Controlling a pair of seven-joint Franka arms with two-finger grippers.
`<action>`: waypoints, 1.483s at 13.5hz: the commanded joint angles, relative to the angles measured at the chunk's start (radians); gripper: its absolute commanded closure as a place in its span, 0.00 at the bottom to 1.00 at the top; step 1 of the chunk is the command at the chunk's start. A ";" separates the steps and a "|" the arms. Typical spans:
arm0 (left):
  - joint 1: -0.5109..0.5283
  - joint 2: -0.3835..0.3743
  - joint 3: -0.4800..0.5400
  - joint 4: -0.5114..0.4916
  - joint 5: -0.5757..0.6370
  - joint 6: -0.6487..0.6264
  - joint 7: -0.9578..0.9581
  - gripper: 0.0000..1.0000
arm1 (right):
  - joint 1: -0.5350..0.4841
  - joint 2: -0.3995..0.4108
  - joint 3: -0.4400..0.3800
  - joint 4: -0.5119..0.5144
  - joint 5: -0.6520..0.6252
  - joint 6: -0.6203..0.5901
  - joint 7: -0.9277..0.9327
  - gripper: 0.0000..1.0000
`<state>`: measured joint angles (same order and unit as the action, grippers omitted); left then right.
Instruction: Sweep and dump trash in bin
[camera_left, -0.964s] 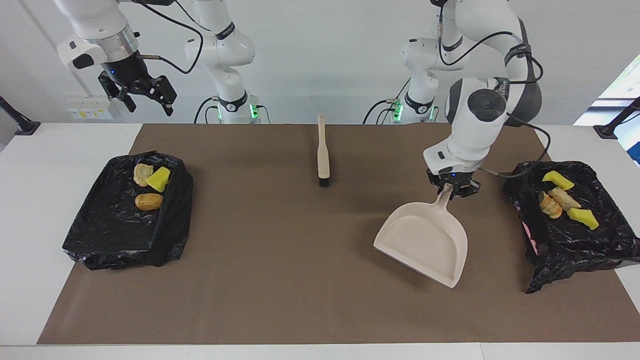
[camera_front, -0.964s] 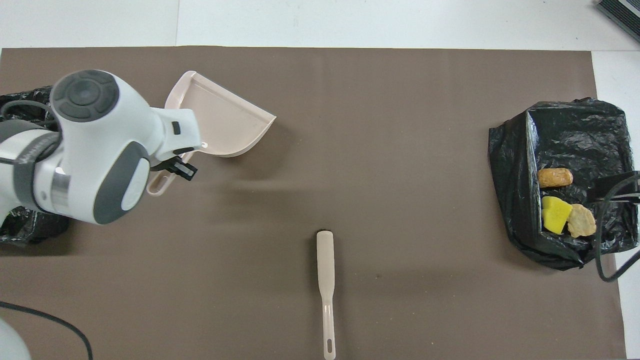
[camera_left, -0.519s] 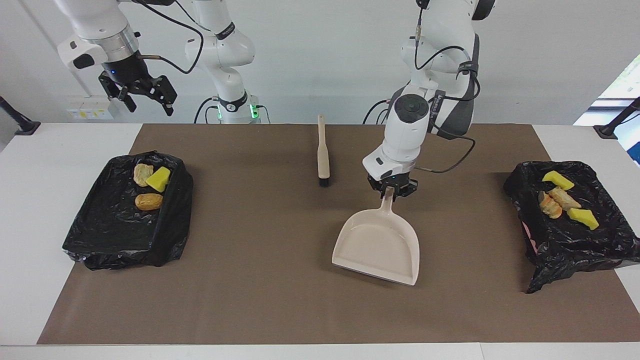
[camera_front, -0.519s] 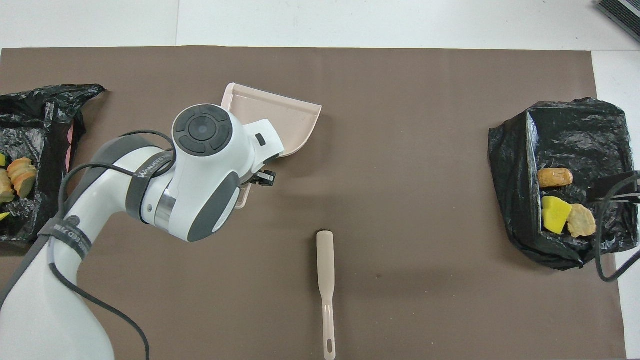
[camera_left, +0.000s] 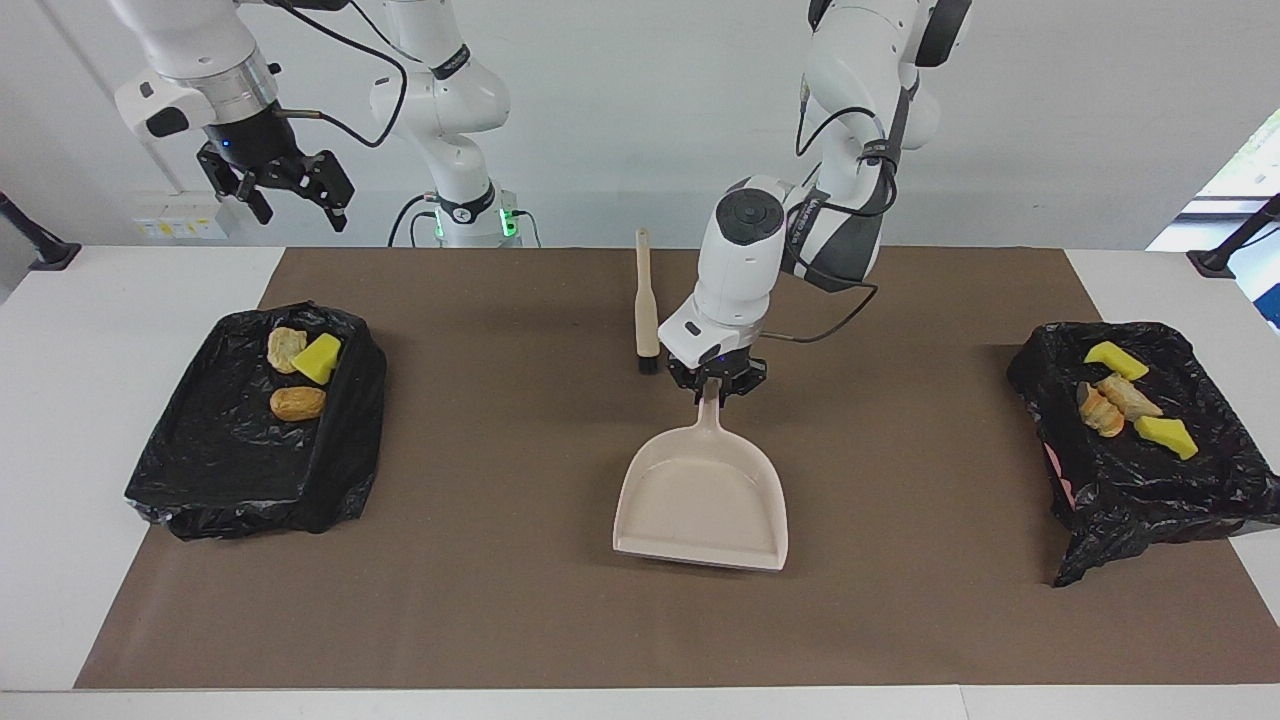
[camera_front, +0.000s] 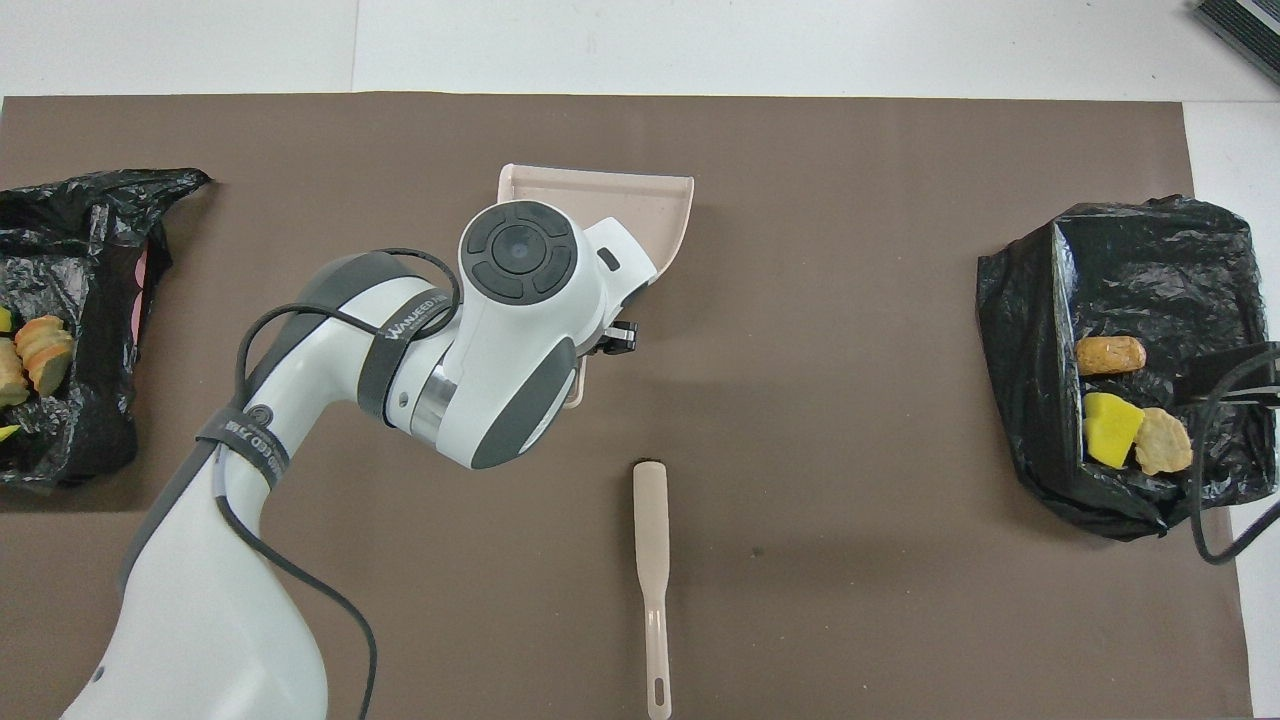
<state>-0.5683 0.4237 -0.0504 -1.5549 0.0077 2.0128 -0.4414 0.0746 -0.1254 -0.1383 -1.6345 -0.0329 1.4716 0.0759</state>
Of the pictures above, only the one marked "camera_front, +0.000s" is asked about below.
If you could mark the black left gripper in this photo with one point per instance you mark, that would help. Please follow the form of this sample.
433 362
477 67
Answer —
618 338

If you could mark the pink bin with black bag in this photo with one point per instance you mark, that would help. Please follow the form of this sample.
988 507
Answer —
70 260

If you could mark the dark ribbed device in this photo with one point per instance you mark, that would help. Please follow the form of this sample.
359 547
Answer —
1240 25

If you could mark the brown bread roll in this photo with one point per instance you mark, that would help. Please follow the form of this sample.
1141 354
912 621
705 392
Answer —
1110 355

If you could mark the yellow sponge chunk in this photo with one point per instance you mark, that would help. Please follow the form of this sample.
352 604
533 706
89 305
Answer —
1110 428

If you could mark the brown table mat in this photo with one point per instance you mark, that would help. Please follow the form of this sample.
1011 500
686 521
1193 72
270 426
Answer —
800 600

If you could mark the beige brush with black bristles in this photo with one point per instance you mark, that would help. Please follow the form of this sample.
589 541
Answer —
652 560

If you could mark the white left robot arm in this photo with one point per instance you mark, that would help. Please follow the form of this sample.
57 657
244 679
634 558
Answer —
480 340

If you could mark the orange white bread slice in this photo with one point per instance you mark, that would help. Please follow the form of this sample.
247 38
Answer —
45 352

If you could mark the beige grey foam chunk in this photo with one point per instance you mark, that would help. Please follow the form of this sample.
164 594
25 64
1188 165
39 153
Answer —
10 375

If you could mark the pale beige bread piece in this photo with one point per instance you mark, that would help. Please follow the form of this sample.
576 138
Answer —
1163 442

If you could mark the beige plastic dustpan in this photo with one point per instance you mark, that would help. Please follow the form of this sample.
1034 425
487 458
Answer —
640 205

